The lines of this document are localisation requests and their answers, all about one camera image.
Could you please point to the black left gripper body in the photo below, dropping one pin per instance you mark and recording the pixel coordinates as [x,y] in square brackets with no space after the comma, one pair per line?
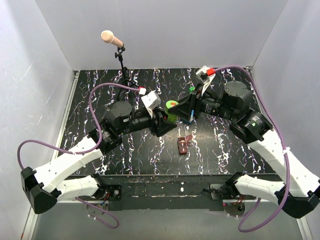
[140,123]

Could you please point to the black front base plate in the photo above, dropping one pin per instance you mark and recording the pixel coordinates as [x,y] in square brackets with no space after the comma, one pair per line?
[166,192]

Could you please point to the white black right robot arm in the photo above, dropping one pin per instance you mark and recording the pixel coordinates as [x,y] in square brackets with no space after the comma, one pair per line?
[298,187]

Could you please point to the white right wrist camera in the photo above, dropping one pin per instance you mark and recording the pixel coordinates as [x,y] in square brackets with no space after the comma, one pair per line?
[206,75]

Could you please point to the brown weekly pill organizer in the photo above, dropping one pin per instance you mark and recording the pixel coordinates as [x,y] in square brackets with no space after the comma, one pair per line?
[182,144]

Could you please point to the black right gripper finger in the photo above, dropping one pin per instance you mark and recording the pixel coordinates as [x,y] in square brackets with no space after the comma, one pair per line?
[186,102]
[183,114]

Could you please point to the black microphone tripod stand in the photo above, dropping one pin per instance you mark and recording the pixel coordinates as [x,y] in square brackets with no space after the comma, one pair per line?
[124,79]

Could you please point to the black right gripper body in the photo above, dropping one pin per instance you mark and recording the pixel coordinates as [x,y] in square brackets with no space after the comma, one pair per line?
[213,107]

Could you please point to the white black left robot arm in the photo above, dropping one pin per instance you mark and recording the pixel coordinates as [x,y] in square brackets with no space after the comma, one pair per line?
[48,184]

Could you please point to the blue grey toy bricks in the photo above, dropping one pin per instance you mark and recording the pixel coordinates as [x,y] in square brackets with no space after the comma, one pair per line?
[188,121]

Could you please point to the aluminium frame rail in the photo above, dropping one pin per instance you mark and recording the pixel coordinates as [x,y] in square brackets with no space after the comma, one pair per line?
[32,217]

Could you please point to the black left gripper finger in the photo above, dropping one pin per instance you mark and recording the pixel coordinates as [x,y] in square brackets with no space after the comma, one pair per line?
[164,127]
[161,116]

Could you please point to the pink foam microphone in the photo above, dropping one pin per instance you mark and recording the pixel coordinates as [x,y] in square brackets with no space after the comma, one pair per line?
[108,37]

